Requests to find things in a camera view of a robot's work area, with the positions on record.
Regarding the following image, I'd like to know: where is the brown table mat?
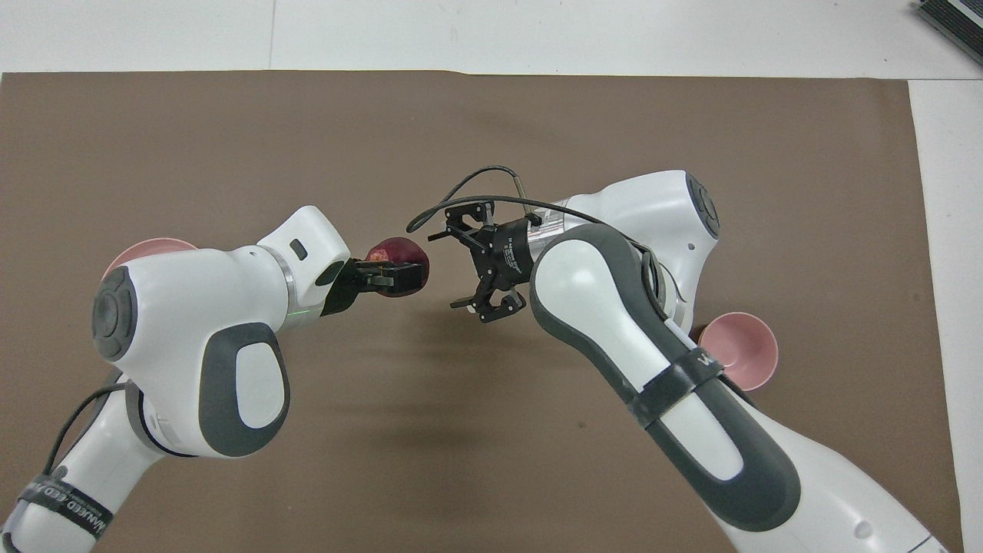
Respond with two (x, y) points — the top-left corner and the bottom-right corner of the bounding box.
(0, 70), (965, 553)

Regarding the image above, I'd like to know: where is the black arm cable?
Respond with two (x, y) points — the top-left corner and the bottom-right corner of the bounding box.
(41, 381), (129, 478)
(405, 166), (689, 323)

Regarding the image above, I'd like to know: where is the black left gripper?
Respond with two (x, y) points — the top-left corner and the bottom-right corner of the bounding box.
(319, 257), (424, 319)

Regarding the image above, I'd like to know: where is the dark red apple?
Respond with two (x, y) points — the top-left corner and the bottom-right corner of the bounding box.
(364, 237), (432, 297)

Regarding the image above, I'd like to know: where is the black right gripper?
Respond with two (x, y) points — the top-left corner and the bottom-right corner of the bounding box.
(427, 200), (540, 325)

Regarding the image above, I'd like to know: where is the pink bowl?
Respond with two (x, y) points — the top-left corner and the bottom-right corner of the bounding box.
(697, 310), (779, 392)

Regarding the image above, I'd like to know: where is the dark ribbed box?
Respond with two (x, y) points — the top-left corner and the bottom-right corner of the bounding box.
(917, 0), (983, 67)

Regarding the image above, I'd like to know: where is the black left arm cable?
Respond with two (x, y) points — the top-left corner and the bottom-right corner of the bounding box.
(41, 381), (129, 478)

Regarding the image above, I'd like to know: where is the pink plate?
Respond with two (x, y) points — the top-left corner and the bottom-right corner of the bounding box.
(101, 237), (202, 282)

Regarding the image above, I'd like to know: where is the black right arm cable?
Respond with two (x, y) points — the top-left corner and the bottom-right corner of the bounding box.
(405, 166), (689, 323)

